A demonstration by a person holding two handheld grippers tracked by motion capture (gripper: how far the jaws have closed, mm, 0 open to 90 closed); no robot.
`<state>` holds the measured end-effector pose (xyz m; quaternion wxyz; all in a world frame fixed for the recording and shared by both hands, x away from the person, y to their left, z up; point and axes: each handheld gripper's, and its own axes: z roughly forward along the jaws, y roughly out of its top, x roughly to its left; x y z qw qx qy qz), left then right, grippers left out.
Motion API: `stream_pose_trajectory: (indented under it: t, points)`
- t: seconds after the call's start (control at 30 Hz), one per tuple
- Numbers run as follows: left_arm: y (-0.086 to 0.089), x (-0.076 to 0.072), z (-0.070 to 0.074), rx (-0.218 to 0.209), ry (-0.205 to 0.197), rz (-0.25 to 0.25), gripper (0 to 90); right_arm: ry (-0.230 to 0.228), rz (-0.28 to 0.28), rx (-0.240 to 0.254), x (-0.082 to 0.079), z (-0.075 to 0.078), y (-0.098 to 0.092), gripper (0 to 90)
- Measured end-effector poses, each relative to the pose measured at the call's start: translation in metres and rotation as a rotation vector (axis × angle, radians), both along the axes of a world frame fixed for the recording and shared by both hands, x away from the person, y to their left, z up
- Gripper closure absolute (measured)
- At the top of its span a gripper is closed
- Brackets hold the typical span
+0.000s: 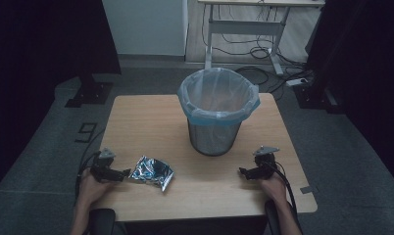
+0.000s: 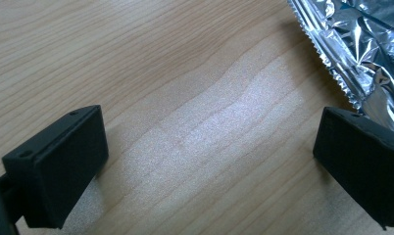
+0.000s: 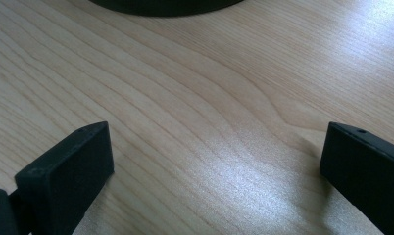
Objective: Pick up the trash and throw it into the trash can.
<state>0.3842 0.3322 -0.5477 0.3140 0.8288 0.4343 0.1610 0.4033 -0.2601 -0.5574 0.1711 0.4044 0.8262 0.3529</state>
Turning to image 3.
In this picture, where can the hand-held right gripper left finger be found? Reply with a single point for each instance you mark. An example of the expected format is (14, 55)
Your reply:
(67, 182)

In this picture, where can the dark round object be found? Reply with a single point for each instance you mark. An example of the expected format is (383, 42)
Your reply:
(165, 6)

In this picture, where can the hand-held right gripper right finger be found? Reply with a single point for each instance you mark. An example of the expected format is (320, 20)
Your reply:
(368, 176)

